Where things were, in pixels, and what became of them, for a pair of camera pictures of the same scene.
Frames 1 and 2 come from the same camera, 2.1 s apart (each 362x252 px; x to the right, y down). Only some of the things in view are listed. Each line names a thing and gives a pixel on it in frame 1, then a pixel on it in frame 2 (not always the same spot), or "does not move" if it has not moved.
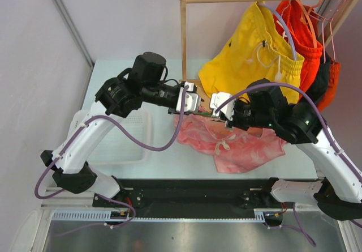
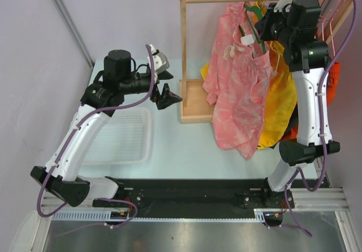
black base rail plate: (193, 197) does not move
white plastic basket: (119, 147) does not move
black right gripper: (235, 122) -> (263, 25)
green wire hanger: (206, 114) -> (254, 9)
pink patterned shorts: (231, 149) -> (237, 81)
